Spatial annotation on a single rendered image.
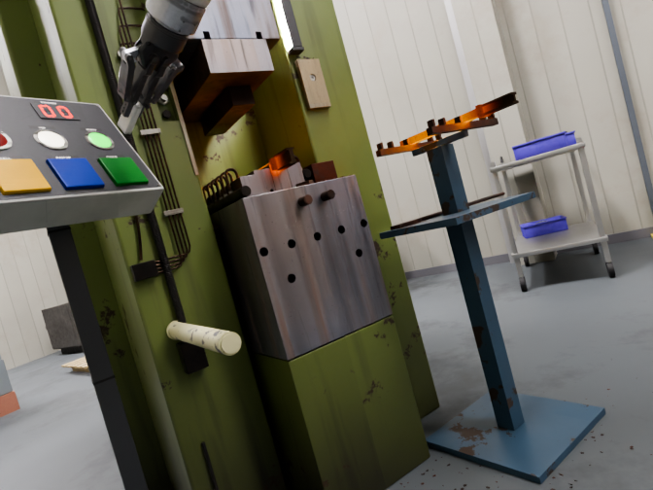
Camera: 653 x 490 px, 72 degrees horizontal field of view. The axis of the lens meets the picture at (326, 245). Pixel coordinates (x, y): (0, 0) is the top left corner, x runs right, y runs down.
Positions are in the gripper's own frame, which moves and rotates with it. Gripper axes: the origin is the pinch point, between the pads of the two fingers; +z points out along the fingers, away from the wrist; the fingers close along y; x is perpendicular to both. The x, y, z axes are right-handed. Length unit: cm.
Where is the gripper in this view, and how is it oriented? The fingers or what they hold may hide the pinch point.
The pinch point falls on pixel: (129, 115)
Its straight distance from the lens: 100.0
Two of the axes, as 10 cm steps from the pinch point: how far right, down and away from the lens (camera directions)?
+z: -5.6, 6.7, 4.9
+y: 5.1, -1.8, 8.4
